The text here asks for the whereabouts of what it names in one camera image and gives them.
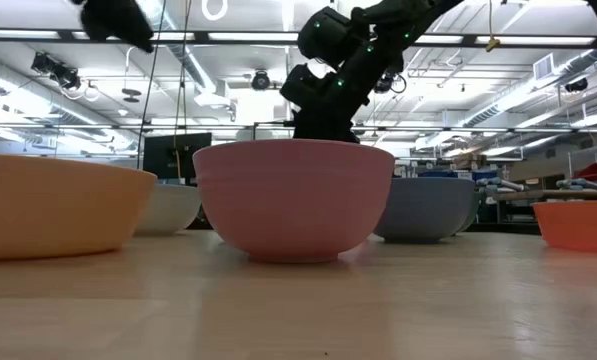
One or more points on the yellow hanging clip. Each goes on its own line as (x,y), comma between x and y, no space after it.
(492,44)

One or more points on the blue storage bin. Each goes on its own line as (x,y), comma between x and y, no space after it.
(448,174)

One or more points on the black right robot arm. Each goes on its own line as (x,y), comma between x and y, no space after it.
(378,55)

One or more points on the black ceiling spotlights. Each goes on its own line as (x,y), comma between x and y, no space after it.
(58,72)

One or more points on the peach plastic bowl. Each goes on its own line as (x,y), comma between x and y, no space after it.
(53,205)

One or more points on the orange plastic bowl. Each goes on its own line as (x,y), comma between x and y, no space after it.
(578,225)

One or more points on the pink plastic bowl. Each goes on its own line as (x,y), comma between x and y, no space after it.
(293,200)

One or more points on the ceiling air vent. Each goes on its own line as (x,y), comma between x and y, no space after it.
(543,67)

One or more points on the blue-grey plastic bowl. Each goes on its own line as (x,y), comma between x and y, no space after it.
(423,210)

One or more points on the black computer monitor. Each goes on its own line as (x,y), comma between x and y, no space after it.
(178,155)

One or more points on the wooden-top metal workbench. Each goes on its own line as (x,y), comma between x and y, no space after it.
(553,195)

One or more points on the blue-grey robot arm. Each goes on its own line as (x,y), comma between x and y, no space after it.
(503,184)
(583,184)

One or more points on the black ceiling dome camera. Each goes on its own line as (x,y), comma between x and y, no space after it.
(260,80)

